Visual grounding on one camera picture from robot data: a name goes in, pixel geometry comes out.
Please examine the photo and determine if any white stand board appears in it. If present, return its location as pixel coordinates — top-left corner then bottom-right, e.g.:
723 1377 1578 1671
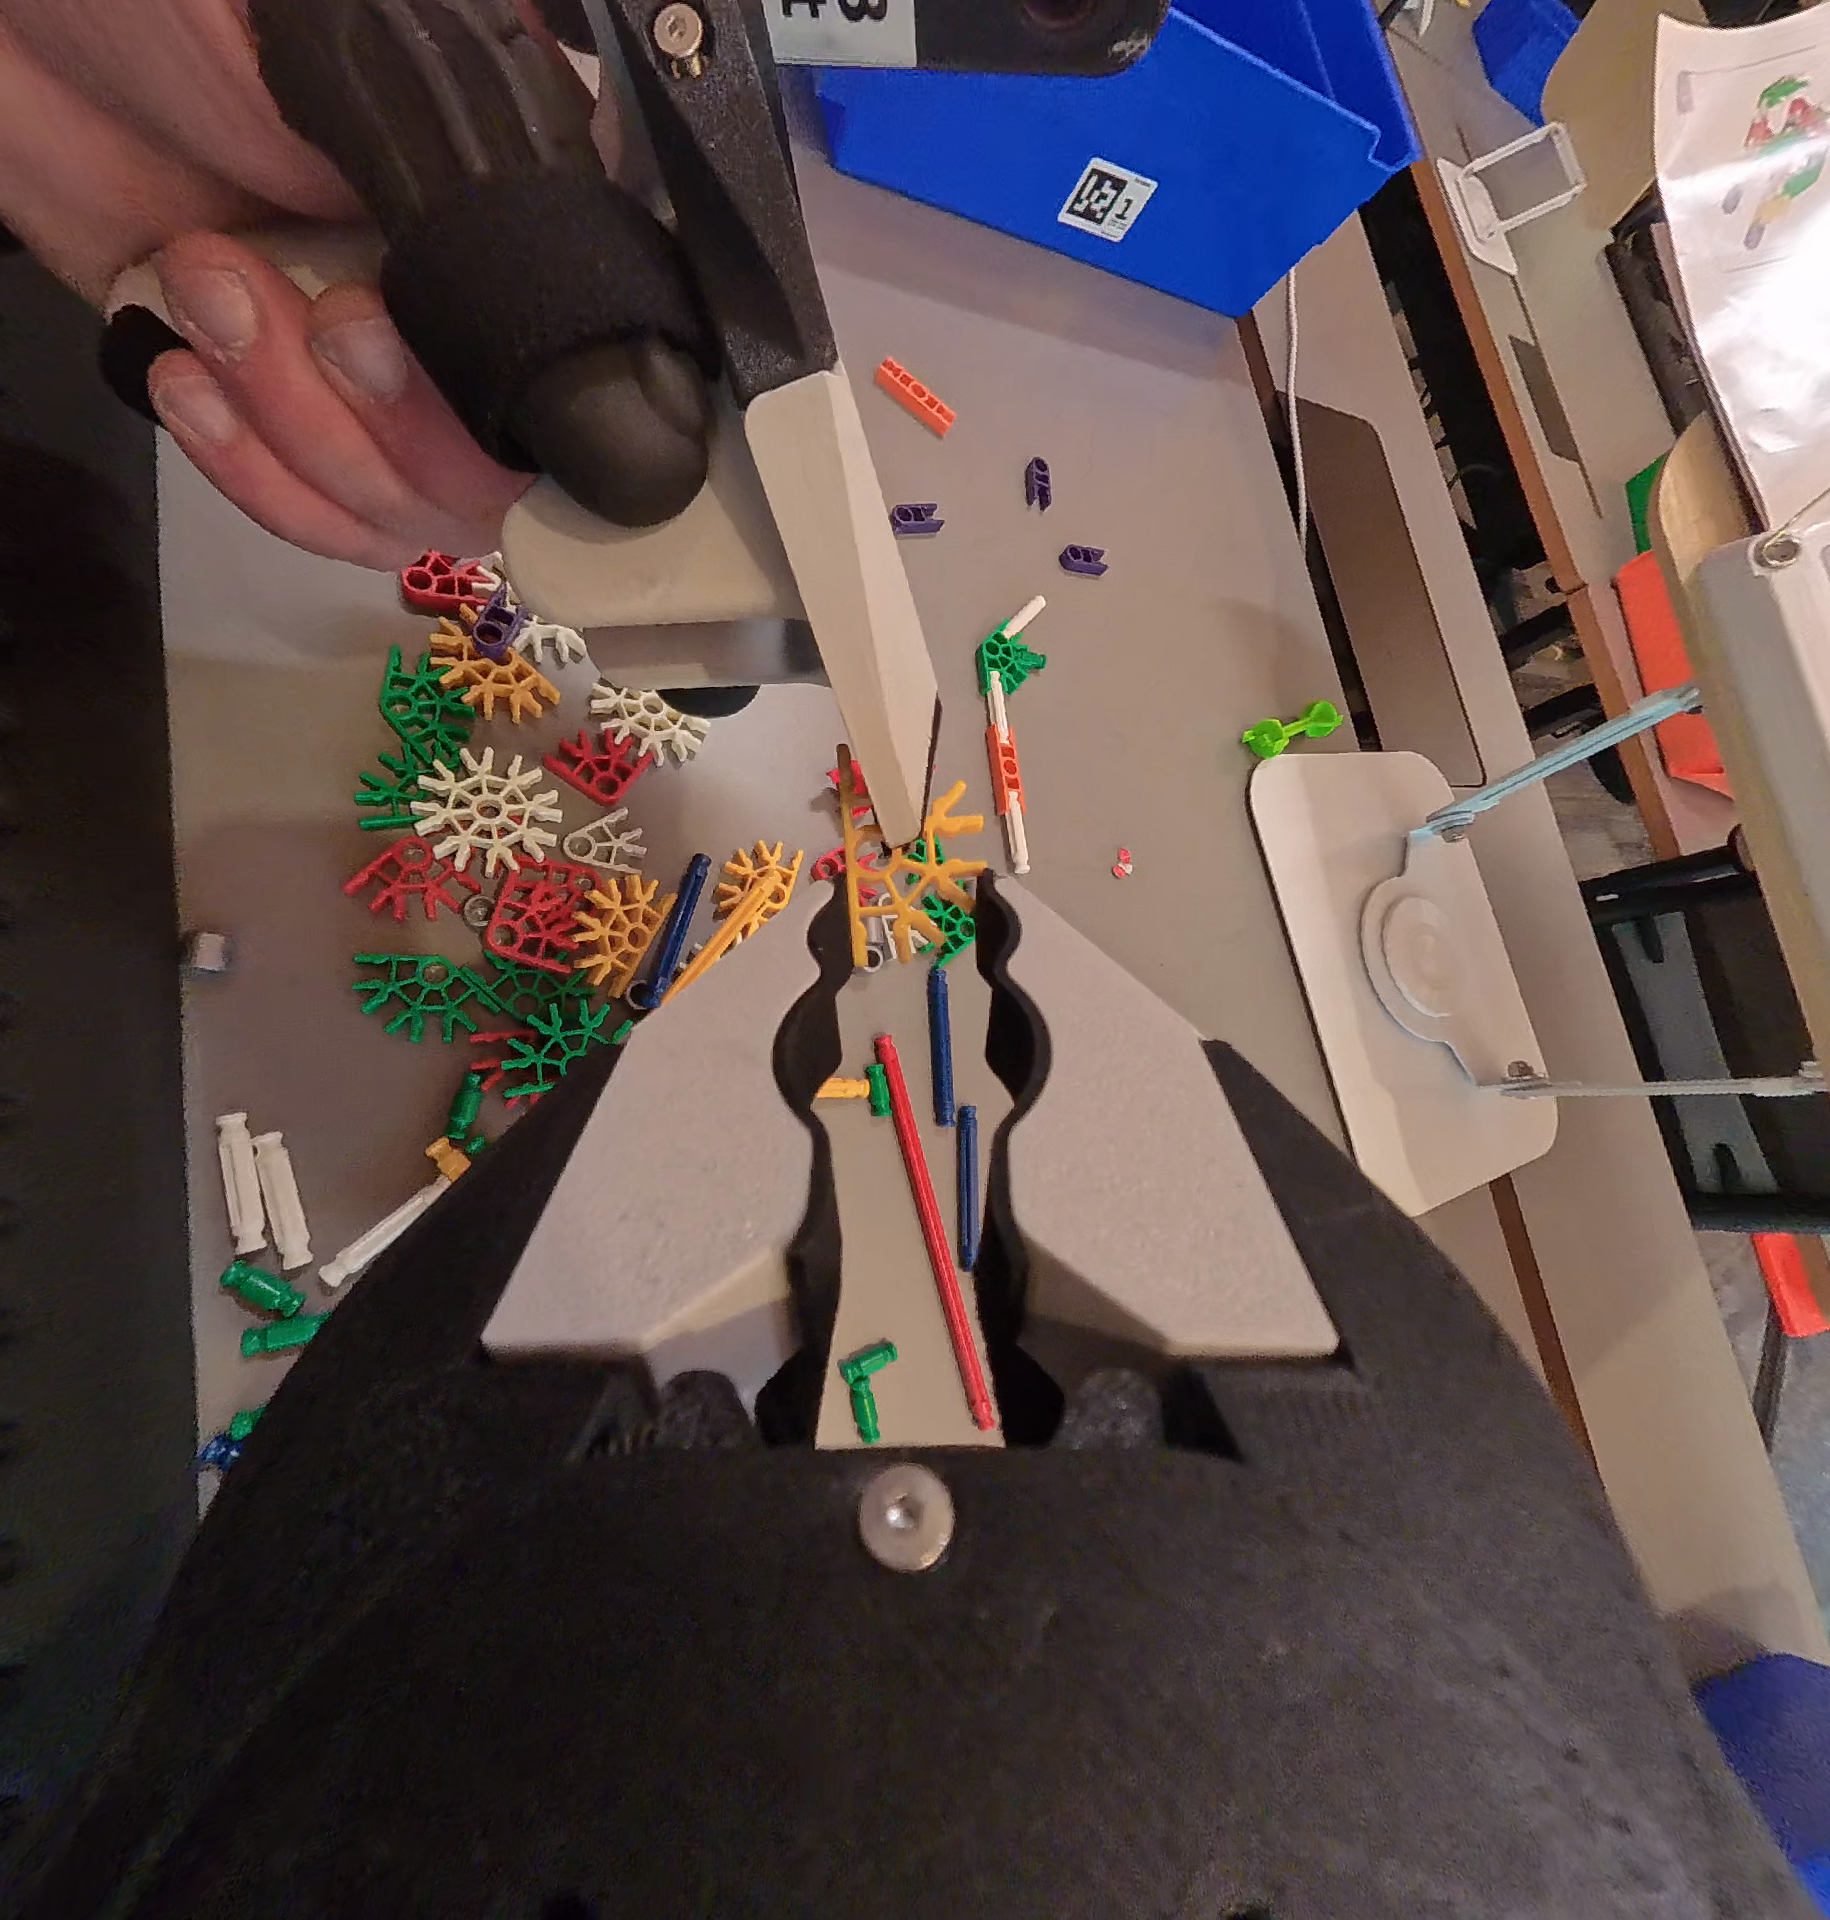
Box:
1634 413 1830 1324

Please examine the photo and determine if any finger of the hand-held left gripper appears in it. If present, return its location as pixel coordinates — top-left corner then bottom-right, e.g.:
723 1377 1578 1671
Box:
749 373 939 841

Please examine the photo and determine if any black mesh chair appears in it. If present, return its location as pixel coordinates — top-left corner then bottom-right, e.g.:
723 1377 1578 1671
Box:
0 258 201 1802

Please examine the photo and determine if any red long toy rod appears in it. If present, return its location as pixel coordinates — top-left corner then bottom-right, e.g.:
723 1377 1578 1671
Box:
875 1036 993 1434

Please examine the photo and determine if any clear acrylic holder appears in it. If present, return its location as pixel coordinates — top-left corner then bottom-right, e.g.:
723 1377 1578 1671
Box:
1440 127 1591 274

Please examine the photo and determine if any person's left hand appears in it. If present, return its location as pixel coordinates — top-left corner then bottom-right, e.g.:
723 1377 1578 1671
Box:
0 0 544 575

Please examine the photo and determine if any white stand base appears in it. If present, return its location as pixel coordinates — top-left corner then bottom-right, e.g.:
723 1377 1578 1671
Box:
1248 746 1560 1217

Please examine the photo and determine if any red toy spool piece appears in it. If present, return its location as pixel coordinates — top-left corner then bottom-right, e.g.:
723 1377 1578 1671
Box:
809 763 875 891

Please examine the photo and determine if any orange plastic bin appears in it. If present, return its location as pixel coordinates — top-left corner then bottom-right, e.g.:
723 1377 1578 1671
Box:
1613 552 1731 803

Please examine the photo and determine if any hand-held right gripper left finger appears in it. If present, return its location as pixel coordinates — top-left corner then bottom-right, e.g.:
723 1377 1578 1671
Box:
479 877 854 1448

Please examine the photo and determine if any printed instruction sheet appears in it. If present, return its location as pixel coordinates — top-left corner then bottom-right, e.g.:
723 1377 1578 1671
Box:
1651 11 1830 498

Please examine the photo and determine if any heap of mixed toy rods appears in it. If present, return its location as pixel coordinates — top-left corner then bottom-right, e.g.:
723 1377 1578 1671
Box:
197 1054 875 1480

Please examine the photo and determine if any pile of colourful toy connectors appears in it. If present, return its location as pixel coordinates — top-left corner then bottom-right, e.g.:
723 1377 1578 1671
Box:
343 547 816 1106

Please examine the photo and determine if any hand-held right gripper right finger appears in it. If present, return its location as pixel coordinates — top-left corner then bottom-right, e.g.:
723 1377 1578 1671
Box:
975 868 1338 1448

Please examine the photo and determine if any blue plastic bin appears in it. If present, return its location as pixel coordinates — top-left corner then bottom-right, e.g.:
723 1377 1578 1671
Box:
1693 1653 1830 1920
816 0 1426 318

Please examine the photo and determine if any white cable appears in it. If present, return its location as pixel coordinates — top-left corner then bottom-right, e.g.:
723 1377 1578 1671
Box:
1282 267 1322 557

